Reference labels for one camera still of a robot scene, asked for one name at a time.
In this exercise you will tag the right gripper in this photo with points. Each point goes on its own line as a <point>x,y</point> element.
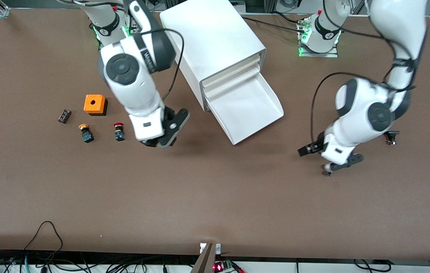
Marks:
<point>168,113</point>

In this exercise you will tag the white drawer cabinet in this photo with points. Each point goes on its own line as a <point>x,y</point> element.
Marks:
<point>207,34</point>

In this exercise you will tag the black terminal block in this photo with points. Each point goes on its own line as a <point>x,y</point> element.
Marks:
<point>64,116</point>

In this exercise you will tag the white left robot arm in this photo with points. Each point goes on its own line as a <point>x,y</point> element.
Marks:
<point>380,113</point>

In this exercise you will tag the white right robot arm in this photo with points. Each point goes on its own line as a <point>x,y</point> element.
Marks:
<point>124,68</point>

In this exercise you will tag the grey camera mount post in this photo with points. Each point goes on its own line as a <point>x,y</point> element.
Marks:
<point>205,261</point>

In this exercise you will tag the white plastic drawer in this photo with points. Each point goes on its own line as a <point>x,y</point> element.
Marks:
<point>249,108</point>
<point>234,77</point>
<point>232,69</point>

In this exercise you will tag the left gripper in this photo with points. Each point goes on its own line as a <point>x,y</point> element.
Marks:
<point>311,148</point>

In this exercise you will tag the circuit board with red light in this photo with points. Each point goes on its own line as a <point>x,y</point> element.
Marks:
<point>224,266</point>

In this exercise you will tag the black push button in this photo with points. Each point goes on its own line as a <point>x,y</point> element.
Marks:
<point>392,133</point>

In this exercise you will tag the orange button box with hole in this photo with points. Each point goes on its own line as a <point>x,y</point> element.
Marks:
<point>94,103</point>

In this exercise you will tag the yellow push button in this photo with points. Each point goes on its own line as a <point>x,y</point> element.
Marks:
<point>86,134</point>

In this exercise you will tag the red push button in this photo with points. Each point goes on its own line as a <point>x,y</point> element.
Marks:
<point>119,132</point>

